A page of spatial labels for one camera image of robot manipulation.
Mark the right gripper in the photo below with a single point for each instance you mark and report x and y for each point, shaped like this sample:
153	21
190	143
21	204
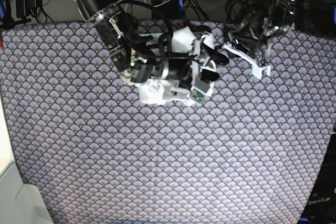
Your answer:
189	72

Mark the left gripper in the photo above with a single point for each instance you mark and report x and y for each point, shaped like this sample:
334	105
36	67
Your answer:
254	51

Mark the white T-shirt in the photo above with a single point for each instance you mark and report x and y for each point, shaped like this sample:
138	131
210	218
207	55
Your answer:
145	66

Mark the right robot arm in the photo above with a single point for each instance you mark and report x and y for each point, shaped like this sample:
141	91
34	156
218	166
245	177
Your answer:
119	30

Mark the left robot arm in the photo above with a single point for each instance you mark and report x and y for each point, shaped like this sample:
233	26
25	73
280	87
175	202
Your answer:
249	34

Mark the patterned grey fan tablecloth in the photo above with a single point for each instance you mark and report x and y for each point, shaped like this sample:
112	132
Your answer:
250	153

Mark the black OpenArm base panel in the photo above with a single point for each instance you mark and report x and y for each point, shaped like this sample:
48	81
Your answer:
320	207

